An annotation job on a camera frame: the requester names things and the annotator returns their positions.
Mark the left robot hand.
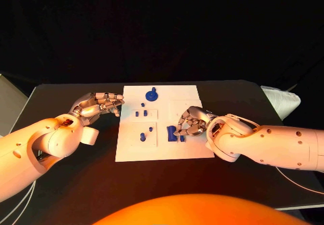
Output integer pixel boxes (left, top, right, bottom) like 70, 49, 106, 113
68, 92, 126, 127

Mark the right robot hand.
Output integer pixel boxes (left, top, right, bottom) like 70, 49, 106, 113
173, 105, 219, 137

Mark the white task board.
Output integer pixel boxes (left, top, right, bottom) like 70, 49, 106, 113
116, 85, 217, 162

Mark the blue block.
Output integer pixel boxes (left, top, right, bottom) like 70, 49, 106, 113
166, 125, 178, 142

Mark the blue gear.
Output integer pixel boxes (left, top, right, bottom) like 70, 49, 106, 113
145, 90, 160, 102

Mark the pale panel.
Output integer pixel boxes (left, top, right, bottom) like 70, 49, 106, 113
0, 74, 29, 137

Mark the white ribbed object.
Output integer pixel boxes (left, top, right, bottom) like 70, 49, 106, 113
260, 85, 303, 121

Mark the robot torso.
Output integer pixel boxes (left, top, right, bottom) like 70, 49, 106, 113
93, 193, 312, 225

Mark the white cable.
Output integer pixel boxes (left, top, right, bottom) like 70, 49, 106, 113
0, 180, 37, 225
276, 166, 324, 195

